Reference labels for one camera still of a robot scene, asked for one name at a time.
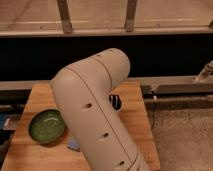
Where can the blue sponge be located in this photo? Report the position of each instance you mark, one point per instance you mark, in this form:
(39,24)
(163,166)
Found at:
(73,145)

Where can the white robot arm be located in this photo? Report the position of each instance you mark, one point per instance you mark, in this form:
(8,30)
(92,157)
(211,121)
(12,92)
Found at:
(81,92)

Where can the white cup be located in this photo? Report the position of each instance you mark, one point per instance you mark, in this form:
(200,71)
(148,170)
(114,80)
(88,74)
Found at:
(116,104)

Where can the green ceramic bowl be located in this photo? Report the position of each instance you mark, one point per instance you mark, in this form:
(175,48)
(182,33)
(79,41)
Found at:
(46,127)

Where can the metal frame post left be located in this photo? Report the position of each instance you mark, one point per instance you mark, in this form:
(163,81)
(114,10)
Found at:
(65,16)

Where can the metal frame post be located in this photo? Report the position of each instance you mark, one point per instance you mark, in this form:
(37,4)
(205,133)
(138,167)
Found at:
(130,15)
(65,16)

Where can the metal frame post right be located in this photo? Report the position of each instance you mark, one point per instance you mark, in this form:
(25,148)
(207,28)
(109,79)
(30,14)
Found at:
(130,15)

